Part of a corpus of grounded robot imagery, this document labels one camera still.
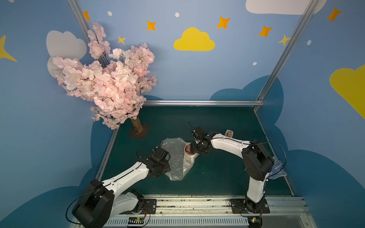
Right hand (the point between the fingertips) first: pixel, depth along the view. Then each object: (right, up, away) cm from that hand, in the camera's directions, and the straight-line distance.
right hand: (196, 149), depth 93 cm
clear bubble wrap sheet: (-11, -7, -2) cm, 13 cm away
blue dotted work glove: (+51, -13, -5) cm, 53 cm away
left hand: (-18, -9, -7) cm, 21 cm away
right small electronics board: (+29, -34, -20) cm, 49 cm away
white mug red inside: (-6, +1, -2) cm, 6 cm away
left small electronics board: (-34, -33, -20) cm, 51 cm away
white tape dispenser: (+25, +10, +8) cm, 28 cm away
